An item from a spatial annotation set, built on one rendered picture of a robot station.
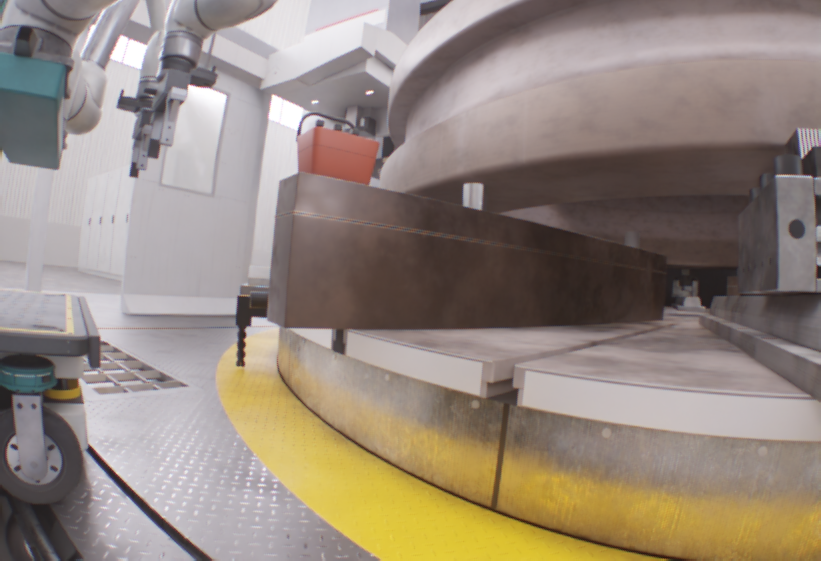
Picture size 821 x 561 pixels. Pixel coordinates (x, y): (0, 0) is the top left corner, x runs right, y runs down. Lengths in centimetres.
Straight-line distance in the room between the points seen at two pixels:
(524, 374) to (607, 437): 18
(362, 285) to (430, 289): 22
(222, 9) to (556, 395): 92
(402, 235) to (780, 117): 111
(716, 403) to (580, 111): 99
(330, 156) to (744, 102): 113
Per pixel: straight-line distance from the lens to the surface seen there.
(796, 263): 92
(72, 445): 85
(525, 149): 150
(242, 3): 89
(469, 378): 87
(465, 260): 137
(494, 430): 88
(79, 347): 72
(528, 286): 160
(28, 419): 82
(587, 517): 86
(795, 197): 93
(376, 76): 409
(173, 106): 88
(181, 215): 406
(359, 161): 119
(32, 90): 76
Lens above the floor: 44
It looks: 4 degrees up
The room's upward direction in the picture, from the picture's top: 4 degrees clockwise
